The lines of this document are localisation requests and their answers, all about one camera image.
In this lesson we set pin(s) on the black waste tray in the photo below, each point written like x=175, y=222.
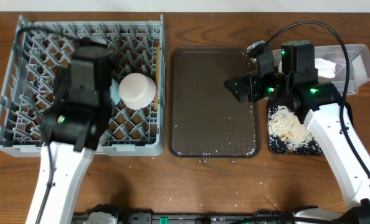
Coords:
x=281, y=146

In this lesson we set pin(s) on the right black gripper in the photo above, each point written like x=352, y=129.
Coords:
x=253, y=79

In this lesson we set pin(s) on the spilled rice pile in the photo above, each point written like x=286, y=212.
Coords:
x=287, y=127

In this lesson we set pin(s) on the light blue bowl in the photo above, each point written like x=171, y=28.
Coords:
x=114, y=92

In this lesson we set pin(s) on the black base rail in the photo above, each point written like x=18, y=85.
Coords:
x=139, y=218

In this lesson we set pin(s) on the dark brown serving tray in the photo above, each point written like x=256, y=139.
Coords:
x=206, y=120

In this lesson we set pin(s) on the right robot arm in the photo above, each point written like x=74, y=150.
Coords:
x=317, y=106

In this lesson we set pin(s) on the grey dishwasher rack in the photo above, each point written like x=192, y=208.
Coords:
x=35, y=60

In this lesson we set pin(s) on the white pink bowl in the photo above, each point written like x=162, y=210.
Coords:
x=137, y=91

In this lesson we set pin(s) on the clear plastic bin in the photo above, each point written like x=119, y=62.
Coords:
x=359, y=59

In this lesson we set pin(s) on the wooden chopstick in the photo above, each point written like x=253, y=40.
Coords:
x=157, y=78

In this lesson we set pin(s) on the white napkin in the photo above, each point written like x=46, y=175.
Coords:
x=326, y=68

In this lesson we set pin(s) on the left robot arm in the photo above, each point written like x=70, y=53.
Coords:
x=71, y=130

